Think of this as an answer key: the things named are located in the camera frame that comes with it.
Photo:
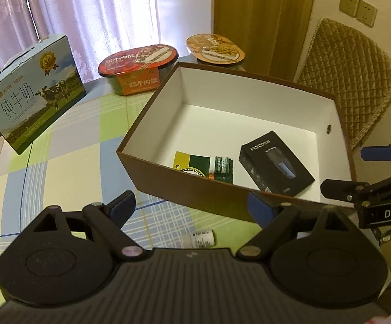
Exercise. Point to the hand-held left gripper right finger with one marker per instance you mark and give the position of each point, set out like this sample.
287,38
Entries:
259,209

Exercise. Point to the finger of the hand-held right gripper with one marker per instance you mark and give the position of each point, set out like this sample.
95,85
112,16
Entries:
343,189
377,153

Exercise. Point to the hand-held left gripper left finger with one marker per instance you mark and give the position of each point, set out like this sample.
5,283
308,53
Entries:
123,206

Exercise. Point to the small white bottle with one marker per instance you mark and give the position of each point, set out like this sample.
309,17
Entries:
200,238

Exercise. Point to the brown cardboard box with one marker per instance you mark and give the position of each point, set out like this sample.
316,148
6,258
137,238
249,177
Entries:
215,121

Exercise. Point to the desktop with checked tablecloth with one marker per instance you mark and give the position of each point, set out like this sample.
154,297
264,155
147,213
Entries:
80,162

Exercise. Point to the black product box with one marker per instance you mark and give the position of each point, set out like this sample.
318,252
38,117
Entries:
276,163

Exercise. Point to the green carded balm package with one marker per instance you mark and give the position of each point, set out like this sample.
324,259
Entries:
198,167

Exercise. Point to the quilted brown chair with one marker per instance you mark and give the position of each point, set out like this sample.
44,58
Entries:
347,74

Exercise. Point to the red instant rice bowl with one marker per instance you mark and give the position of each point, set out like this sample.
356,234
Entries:
138,71

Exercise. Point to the milk carton with cow print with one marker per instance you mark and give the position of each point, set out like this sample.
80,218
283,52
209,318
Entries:
30,104

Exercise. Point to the orange instant rice bowl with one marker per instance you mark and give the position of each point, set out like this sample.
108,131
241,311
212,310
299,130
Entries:
215,49

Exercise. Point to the brown wooden door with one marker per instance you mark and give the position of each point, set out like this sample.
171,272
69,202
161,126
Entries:
266,17

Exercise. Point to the sheer pink curtain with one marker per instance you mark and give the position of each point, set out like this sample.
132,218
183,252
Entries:
90,10

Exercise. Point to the beige wall socket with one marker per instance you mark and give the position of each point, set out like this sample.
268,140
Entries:
349,4
366,13

